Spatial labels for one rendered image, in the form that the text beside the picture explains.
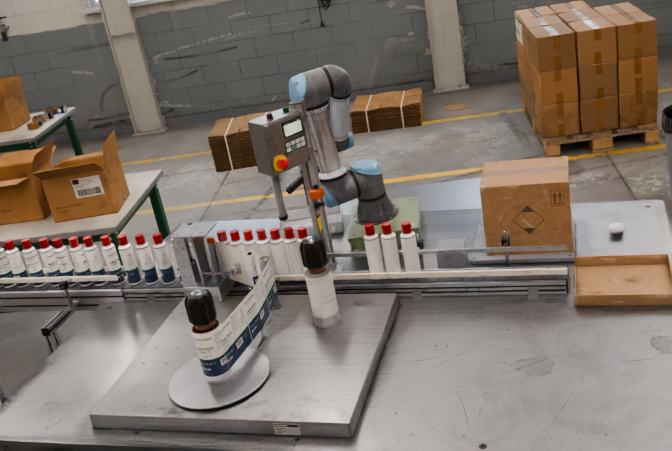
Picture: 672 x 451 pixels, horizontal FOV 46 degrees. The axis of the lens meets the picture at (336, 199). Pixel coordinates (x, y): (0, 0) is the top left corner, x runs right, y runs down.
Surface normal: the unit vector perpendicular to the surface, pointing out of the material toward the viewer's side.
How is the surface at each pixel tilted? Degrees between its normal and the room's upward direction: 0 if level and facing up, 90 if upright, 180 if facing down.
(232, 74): 90
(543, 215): 90
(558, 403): 0
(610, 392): 0
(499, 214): 90
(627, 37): 90
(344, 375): 0
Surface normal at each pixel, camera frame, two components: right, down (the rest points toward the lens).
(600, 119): -0.07, 0.44
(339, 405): -0.17, -0.91
